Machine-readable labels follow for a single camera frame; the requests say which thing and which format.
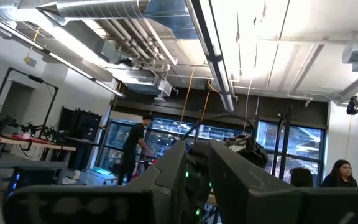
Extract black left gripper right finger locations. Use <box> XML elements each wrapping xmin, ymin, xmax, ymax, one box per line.
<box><xmin>208</xmin><ymin>139</ymin><xmax>358</xmax><ymax>224</ymax></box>

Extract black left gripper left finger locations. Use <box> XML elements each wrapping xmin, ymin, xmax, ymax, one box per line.
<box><xmin>2</xmin><ymin>139</ymin><xmax>188</xmax><ymax>224</ymax></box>

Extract person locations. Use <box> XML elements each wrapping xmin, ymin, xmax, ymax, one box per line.
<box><xmin>290</xmin><ymin>167</ymin><xmax>314</xmax><ymax>188</ymax></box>
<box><xmin>116</xmin><ymin>114</ymin><xmax>155</xmax><ymax>186</ymax></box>
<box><xmin>320</xmin><ymin>159</ymin><xmax>358</xmax><ymax>188</ymax></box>

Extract black computer tower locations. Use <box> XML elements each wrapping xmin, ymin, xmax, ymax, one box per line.
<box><xmin>4</xmin><ymin>166</ymin><xmax>57</xmax><ymax>200</ymax></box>

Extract black cabinet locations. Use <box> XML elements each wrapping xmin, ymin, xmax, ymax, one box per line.
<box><xmin>57</xmin><ymin>105</ymin><xmax>103</xmax><ymax>144</ymax></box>

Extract black background robot arms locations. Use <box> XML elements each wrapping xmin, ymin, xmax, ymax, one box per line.
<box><xmin>0</xmin><ymin>110</ymin><xmax>67</xmax><ymax>144</ymax></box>

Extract wooden workbench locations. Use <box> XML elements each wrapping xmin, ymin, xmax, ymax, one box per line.
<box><xmin>0</xmin><ymin>132</ymin><xmax>77</xmax><ymax>187</ymax></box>

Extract grey ceiling air unit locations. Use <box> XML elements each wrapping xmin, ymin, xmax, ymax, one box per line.
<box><xmin>113</xmin><ymin>67</ymin><xmax>174</xmax><ymax>98</ymax></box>

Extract slim ceiling strip light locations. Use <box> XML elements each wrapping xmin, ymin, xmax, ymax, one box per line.
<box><xmin>0</xmin><ymin>9</ymin><xmax>126</xmax><ymax>98</ymax></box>

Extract grey ceiling pipes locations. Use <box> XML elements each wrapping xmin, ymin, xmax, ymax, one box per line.
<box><xmin>103</xmin><ymin>18</ymin><xmax>178</xmax><ymax>67</ymax></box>

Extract black metal stand frame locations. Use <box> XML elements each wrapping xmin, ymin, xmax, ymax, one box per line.
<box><xmin>270</xmin><ymin>104</ymin><xmax>293</xmax><ymax>181</ymax></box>

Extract glass window wall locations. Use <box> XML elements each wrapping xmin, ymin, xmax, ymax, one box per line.
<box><xmin>96</xmin><ymin>118</ymin><xmax>326</xmax><ymax>187</ymax></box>

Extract orange hanging cable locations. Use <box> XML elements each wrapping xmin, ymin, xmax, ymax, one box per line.
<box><xmin>180</xmin><ymin>65</ymin><xmax>196</xmax><ymax>124</ymax></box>
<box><xmin>200</xmin><ymin>80</ymin><xmax>219</xmax><ymax>123</ymax></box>

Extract black metal station frame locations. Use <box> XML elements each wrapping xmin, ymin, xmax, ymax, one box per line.
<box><xmin>0</xmin><ymin>67</ymin><xmax>60</xmax><ymax>138</ymax></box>

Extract black wall-mounted camera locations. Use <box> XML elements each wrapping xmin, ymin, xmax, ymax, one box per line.
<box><xmin>346</xmin><ymin>95</ymin><xmax>358</xmax><ymax>116</ymax></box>

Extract long black ceiling light rail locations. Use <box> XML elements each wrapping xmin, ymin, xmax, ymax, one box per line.
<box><xmin>185</xmin><ymin>0</ymin><xmax>236</xmax><ymax>113</ymax></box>

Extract yellow hanging cable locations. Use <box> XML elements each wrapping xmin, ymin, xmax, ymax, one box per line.
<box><xmin>23</xmin><ymin>26</ymin><xmax>42</xmax><ymax>66</ymax></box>

